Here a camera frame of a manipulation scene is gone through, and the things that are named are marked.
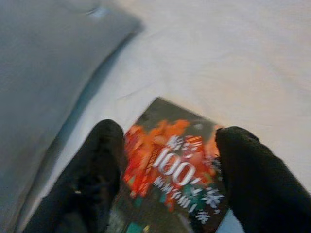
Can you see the white quilted mattress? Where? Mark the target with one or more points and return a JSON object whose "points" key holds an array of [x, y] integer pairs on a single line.
{"points": [[218, 60]]}

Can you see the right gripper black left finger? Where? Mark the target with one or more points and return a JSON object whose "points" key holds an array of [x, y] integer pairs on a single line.
{"points": [[92, 170]]}

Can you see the dark red and green book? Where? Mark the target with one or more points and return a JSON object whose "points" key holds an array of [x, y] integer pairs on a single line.
{"points": [[170, 157]]}

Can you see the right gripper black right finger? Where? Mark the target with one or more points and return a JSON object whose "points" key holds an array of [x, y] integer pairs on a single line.
{"points": [[262, 182]]}

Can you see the grey rectangular pillow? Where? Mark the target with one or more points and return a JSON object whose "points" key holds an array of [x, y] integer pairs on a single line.
{"points": [[48, 85]]}

